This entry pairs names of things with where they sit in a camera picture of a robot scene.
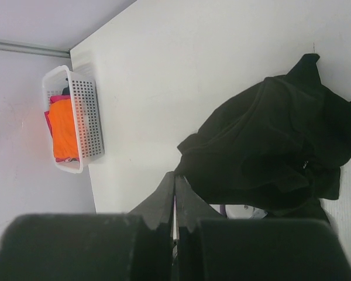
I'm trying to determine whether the orange t shirt in basket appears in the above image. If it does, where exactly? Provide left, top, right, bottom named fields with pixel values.
left=48, top=99, right=80, bottom=160

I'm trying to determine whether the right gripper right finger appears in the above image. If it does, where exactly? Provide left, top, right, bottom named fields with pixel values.
left=174, top=176, right=351, bottom=280

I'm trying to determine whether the black t shirt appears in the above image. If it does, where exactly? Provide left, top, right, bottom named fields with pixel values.
left=175, top=53, right=351, bottom=221

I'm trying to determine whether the left aluminium corner post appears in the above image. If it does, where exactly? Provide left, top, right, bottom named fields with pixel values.
left=0, top=40, right=70, bottom=58

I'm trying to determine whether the white plastic laundry basket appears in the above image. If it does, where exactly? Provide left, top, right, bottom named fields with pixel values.
left=42, top=65, right=104, bottom=174

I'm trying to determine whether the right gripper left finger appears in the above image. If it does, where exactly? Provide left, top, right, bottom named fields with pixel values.
left=0, top=172, right=175, bottom=280

